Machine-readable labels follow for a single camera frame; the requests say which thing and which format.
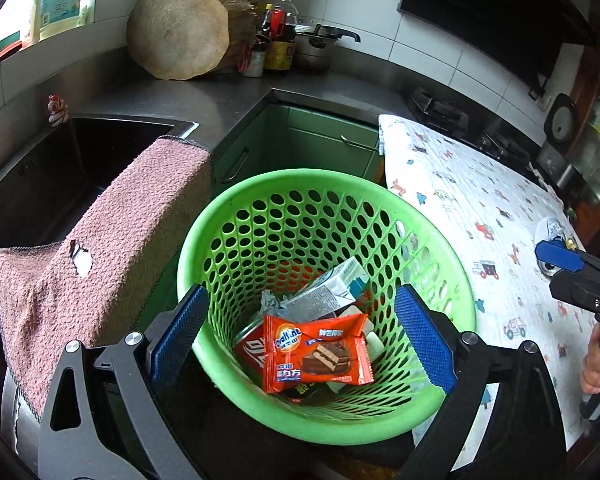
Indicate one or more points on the blue soda can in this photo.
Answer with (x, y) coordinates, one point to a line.
(550, 239)

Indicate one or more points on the black range hood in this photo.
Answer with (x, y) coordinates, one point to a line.
(525, 36)

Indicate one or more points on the black red small box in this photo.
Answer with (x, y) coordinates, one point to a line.
(300, 393)

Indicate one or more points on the orange snack bag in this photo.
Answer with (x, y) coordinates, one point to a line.
(329, 350)

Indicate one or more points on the white paper cup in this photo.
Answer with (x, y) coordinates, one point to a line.
(375, 347)

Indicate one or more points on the black gas stove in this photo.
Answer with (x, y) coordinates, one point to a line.
(467, 121)

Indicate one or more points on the dish detergent jug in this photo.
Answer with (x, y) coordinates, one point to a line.
(57, 16)

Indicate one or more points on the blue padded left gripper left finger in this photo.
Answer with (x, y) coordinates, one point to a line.
(170, 337)

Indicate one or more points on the red cola can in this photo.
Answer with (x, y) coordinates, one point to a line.
(249, 348)

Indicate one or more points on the pink dish towel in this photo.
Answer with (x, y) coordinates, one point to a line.
(93, 285)

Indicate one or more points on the green perforated plastic basket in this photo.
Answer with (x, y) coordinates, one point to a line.
(309, 245)

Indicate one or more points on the black kitchen sink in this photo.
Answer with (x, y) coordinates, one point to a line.
(48, 185)

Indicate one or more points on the cartoon printed white tablecloth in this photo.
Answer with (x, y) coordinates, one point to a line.
(489, 214)

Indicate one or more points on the small white seasoning jar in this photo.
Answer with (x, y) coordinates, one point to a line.
(254, 66)

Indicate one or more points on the green base cabinet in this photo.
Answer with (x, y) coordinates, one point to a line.
(288, 137)

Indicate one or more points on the white milk carton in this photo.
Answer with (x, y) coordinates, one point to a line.
(333, 290)

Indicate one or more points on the dark cooking oil bottle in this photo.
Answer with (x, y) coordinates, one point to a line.
(279, 25)

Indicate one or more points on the person's right hand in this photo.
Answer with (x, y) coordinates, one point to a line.
(589, 376)

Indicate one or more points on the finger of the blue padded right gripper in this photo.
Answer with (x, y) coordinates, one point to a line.
(576, 288)
(554, 254)

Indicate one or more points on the silver foil wrapper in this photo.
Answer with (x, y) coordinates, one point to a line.
(273, 305)

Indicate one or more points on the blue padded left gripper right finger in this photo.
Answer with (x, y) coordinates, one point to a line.
(430, 347)

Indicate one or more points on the steel pressure cooker pot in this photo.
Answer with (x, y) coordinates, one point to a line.
(315, 46)

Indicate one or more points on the round wooden chopping block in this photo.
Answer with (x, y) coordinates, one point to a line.
(184, 39)

